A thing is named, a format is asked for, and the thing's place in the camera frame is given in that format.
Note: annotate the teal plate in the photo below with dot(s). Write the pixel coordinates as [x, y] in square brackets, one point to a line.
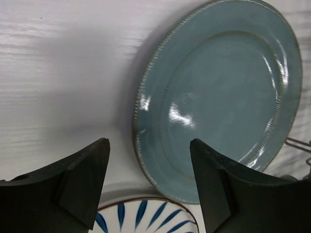
[229, 73]

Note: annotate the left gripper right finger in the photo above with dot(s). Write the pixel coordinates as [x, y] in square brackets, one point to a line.
[238, 199]

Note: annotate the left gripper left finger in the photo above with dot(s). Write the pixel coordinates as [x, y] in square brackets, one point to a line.
[62, 197]

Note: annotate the grey wire dish rack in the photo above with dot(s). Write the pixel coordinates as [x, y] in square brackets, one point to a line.
[302, 146]

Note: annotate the blue striped white plate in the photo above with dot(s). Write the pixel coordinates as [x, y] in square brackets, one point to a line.
[145, 215]

